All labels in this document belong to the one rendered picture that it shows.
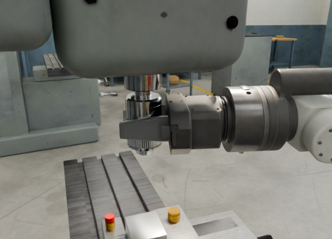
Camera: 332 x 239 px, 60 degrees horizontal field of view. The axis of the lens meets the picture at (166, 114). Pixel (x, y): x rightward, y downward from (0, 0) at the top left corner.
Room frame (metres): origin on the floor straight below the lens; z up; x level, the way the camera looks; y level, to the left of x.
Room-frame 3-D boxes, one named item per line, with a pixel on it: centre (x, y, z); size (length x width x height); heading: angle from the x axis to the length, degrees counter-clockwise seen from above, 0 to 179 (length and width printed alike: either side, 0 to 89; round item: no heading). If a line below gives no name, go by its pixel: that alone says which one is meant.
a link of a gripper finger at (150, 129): (0.33, 0.03, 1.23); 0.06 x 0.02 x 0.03; 93
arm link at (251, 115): (0.36, -0.06, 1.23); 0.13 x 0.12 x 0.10; 3
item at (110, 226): (0.40, 0.09, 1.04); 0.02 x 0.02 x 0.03
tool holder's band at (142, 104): (0.36, 0.03, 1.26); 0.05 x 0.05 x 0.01
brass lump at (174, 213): (0.42, -0.01, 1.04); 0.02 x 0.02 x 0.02
